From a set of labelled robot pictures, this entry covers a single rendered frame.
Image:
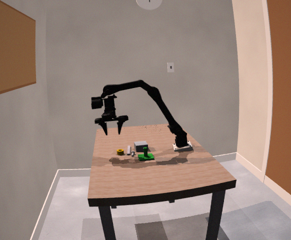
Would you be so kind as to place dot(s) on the yellow round nut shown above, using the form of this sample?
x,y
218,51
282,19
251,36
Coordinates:
x,y
120,152

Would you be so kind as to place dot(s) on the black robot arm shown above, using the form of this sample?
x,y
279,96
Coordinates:
x,y
153,92

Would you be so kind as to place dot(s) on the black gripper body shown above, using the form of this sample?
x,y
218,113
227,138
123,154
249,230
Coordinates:
x,y
121,118

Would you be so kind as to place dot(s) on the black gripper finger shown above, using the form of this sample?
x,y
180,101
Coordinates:
x,y
120,126
104,126

